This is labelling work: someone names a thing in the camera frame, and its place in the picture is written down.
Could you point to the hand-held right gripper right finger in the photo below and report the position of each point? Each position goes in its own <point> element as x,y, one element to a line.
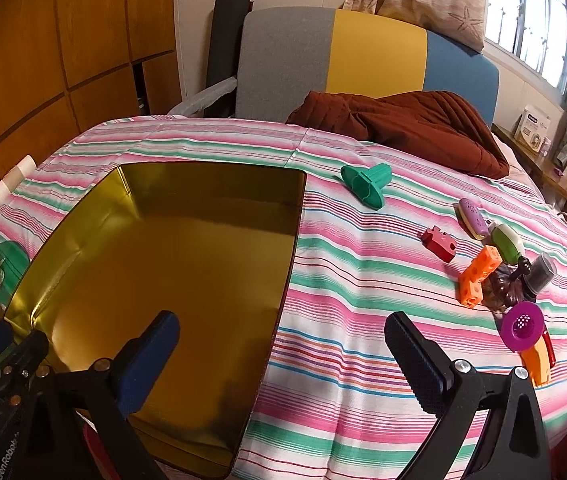
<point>421,370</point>

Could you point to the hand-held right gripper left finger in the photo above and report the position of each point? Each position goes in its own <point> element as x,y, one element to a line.
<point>148,365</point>

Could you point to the gold tin box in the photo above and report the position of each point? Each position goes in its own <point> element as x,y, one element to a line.
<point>163,260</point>

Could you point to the magenta strainer cup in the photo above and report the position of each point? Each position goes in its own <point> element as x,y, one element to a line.
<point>521,327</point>

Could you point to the cream yellow puzzle piece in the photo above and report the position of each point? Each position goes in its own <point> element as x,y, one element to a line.
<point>536,362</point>

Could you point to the brown octopus toy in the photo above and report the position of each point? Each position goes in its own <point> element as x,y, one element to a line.
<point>501,285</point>

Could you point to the red puzzle piece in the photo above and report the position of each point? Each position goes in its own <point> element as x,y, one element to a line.
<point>438,245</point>

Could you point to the red metal cylinder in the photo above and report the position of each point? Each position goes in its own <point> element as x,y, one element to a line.
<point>549,347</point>

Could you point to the green white tape dispenser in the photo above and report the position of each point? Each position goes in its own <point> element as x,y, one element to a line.
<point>506,242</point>

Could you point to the transparent grey plastic cup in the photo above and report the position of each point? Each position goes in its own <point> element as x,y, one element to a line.
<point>543,270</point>

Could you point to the purple oval case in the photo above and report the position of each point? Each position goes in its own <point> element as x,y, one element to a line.
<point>471,215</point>

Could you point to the green plastic funnel toy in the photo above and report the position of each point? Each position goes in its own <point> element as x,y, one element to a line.
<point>371,185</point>

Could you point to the green table mat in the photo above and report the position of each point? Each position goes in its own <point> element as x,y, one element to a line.
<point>10,265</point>

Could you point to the striped pink green blanket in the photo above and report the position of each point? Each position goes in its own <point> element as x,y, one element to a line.
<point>363,285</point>

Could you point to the pale pink quilt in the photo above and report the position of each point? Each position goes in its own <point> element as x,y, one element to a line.
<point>516,160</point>

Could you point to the wooden bedside shelf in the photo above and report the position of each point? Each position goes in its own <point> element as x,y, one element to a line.
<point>553,180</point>

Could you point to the brown quilted blanket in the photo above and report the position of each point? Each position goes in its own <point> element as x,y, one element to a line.
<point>413,125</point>

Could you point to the white cardboard box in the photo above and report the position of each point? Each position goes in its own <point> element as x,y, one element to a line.
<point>533,127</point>

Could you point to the wooden wardrobe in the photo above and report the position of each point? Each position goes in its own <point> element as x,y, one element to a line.
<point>63,35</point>

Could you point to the grey yellow blue headboard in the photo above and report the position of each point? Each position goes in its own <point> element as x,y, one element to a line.
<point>363,55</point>

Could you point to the barred window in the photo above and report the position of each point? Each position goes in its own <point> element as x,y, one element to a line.
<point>528,15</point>

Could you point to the plastic wrapped bed rail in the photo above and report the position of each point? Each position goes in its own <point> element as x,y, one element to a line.
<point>203,97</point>

